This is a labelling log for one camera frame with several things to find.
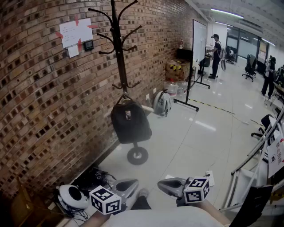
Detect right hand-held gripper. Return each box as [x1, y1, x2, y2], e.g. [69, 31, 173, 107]
[157, 176, 211, 207]

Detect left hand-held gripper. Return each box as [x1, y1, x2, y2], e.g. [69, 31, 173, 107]
[89, 178, 140, 215]

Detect black backpack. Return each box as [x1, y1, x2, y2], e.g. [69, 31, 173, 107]
[110, 93, 153, 145]

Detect black coat rack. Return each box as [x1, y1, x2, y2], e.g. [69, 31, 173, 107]
[88, 0, 149, 166]

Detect person's left forearm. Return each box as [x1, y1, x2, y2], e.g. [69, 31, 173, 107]
[79, 210, 111, 227]

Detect person's right forearm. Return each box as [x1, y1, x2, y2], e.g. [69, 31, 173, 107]
[195, 199, 233, 226]

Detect grey backpack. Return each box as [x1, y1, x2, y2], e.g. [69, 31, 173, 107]
[153, 89, 173, 117]

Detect white power strip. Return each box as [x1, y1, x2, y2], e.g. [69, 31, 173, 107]
[205, 170, 215, 187]

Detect white round device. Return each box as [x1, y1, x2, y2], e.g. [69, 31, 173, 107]
[58, 184, 90, 210]

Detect person's leg and shoe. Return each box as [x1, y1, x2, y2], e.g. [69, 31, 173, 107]
[130, 188, 152, 210]

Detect person's white shirt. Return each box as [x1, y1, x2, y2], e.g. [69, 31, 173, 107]
[106, 206, 225, 227]

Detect black flat panel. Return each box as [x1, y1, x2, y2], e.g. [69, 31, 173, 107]
[229, 185, 274, 227]

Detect brown cardboard box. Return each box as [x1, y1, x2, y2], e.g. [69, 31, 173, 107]
[10, 177, 67, 227]

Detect white paper sign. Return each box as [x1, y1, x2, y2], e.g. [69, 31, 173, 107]
[267, 138, 284, 178]

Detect white clothes hanger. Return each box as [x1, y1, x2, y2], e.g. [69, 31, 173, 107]
[104, 105, 154, 118]

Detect black swivel chair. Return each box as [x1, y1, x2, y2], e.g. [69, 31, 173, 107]
[251, 114, 275, 140]

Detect clear water bottle red cap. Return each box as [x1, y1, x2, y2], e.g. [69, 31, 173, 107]
[165, 78, 179, 98]

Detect stacked cardboard boxes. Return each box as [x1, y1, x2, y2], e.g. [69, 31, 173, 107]
[165, 59, 191, 81]

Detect black cabinet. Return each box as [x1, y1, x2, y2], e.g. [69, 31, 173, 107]
[177, 48, 193, 61]

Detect black office chair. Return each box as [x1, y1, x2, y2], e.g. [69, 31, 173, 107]
[241, 54, 258, 82]

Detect whiteboard on black stand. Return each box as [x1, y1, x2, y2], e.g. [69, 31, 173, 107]
[174, 19, 211, 112]

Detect small white note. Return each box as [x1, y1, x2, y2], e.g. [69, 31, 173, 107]
[67, 45, 80, 58]

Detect small black display device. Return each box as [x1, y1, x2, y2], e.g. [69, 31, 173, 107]
[83, 40, 95, 52]

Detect white paper sheet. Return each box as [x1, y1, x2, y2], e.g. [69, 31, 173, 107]
[59, 18, 93, 48]

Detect ceiling light strip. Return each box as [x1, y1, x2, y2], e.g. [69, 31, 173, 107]
[210, 8, 244, 19]

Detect black cable bundle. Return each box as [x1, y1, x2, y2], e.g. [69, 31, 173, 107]
[75, 167, 117, 196]

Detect metal frame rack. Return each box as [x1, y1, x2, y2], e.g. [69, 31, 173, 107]
[219, 106, 284, 212]

